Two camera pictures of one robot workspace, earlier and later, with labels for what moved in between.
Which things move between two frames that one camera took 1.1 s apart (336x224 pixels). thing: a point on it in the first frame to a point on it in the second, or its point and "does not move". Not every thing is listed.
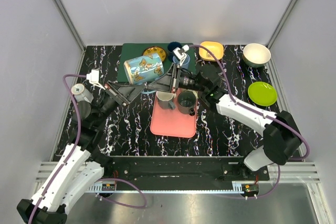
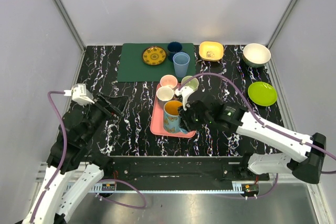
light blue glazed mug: [143, 69] to [171, 117]
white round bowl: [256, 55] does not move
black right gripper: [169, 82] to [186, 120]
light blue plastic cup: [186, 64] does not move
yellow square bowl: [216, 48] does not move
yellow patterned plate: [150, 51] does not move
